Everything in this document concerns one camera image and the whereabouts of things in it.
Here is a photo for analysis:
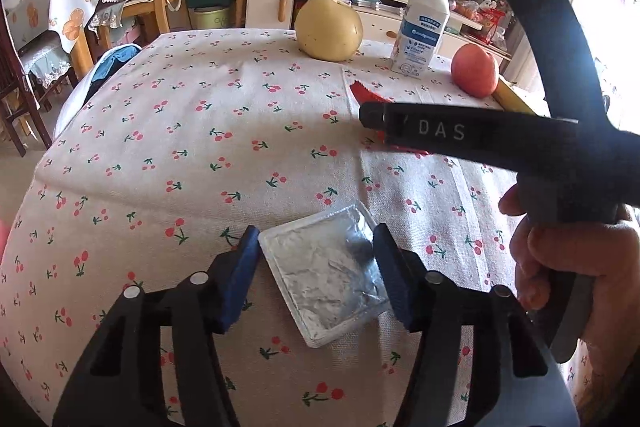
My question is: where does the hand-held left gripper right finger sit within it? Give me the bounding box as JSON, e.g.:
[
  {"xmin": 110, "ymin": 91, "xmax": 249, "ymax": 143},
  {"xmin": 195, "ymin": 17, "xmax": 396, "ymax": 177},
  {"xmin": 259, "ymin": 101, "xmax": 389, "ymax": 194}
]
[{"xmin": 372, "ymin": 223, "xmax": 581, "ymax": 427}]

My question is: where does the lace chair cushion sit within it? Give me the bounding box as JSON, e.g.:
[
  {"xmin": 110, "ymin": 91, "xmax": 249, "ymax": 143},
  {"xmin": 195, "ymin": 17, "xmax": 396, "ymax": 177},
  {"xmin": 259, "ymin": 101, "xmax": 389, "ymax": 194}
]
[{"xmin": 19, "ymin": 42, "xmax": 76, "ymax": 88}]

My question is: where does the red apple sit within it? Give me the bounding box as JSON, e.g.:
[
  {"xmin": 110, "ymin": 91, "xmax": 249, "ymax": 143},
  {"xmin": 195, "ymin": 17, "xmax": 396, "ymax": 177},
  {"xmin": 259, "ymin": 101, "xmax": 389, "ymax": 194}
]
[{"xmin": 451, "ymin": 43, "xmax": 499, "ymax": 98}]

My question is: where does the red foil wrapper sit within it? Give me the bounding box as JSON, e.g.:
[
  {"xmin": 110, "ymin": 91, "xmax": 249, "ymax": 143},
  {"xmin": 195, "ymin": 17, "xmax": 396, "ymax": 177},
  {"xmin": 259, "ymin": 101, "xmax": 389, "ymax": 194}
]
[{"xmin": 349, "ymin": 79, "xmax": 433, "ymax": 156}]

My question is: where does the bag of oranges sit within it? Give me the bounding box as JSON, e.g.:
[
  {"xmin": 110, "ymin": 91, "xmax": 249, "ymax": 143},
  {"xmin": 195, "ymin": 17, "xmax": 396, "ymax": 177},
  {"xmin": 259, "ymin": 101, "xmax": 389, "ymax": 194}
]
[{"xmin": 452, "ymin": 0, "xmax": 488, "ymax": 20}]

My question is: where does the silver foil packet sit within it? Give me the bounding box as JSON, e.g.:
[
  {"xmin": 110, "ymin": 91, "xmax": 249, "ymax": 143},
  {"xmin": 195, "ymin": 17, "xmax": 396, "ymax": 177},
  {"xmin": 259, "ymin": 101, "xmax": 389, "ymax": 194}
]
[{"xmin": 257, "ymin": 202, "xmax": 393, "ymax": 349}]

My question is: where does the cream television cabinet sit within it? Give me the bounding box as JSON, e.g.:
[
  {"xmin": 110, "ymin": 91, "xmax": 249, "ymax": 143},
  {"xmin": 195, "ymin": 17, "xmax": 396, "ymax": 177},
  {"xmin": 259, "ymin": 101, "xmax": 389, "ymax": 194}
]
[{"xmin": 230, "ymin": 0, "xmax": 513, "ymax": 60}]

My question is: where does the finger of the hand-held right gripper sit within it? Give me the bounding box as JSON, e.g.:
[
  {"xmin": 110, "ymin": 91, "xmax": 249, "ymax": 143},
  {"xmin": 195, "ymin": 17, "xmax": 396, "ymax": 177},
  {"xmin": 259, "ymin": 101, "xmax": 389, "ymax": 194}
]
[{"xmin": 359, "ymin": 103, "xmax": 401, "ymax": 145}]

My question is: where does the cherry print tablecloth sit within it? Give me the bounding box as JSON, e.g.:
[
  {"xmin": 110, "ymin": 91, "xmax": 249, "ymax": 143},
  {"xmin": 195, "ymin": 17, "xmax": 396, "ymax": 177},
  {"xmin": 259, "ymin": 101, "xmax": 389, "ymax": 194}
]
[{"xmin": 0, "ymin": 29, "xmax": 640, "ymax": 427}]

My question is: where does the yellow pear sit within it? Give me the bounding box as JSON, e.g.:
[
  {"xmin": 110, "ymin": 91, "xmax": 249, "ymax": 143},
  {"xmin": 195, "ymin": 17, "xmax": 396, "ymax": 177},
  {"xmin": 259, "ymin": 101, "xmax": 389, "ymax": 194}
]
[{"xmin": 294, "ymin": 0, "xmax": 364, "ymax": 62}]

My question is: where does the green waste bin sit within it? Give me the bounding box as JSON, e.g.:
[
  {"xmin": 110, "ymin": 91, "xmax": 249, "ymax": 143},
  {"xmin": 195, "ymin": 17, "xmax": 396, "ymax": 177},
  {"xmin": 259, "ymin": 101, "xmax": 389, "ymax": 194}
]
[{"xmin": 192, "ymin": 6, "xmax": 233, "ymax": 30}]

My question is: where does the white milk bottle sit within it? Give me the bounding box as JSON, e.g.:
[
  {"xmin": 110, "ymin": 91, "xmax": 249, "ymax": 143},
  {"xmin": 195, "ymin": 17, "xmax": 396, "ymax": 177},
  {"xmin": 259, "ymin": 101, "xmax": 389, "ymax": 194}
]
[{"xmin": 390, "ymin": 0, "xmax": 453, "ymax": 80}]

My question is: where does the red printed bag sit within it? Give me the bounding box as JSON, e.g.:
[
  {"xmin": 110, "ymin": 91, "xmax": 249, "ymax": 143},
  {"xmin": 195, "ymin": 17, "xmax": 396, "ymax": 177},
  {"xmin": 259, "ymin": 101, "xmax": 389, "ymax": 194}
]
[{"xmin": 477, "ymin": 9, "xmax": 511, "ymax": 45}]

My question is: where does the dark wooden chair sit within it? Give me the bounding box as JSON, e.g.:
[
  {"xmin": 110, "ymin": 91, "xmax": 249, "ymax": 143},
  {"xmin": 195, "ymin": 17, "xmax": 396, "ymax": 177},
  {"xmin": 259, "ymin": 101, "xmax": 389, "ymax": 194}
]
[{"xmin": 0, "ymin": 12, "xmax": 81, "ymax": 158}]

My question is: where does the yellow banana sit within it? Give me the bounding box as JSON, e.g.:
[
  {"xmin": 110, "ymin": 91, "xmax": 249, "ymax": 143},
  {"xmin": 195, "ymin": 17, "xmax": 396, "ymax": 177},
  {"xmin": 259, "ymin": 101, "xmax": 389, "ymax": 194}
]
[{"xmin": 494, "ymin": 79, "xmax": 543, "ymax": 115}]

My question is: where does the person's right hand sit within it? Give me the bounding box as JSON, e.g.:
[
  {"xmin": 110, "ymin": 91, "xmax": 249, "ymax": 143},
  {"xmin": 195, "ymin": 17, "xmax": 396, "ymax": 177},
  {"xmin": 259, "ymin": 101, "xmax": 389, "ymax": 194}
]
[{"xmin": 499, "ymin": 184, "xmax": 640, "ymax": 344}]

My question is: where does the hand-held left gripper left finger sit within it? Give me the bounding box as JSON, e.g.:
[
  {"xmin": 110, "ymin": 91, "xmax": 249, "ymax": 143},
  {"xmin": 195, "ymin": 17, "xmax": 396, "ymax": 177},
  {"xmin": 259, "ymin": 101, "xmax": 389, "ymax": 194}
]
[{"xmin": 52, "ymin": 224, "xmax": 261, "ymax": 427}]

